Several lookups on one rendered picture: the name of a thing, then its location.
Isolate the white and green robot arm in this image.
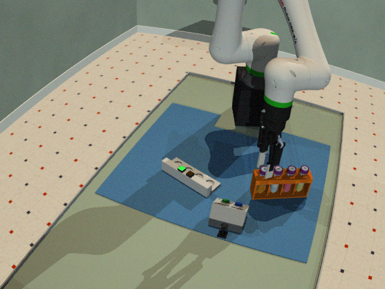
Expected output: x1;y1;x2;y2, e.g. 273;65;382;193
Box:
209;0;331;123

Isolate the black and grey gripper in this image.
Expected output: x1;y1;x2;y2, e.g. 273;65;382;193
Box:
257;117;286;179

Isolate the blue flat mat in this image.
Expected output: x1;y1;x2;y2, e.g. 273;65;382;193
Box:
95;103;331;263

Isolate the purple screw cap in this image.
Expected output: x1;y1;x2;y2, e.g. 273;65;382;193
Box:
287;166;297;175
274;166;283;175
300;165;309;175
259;166;266;175

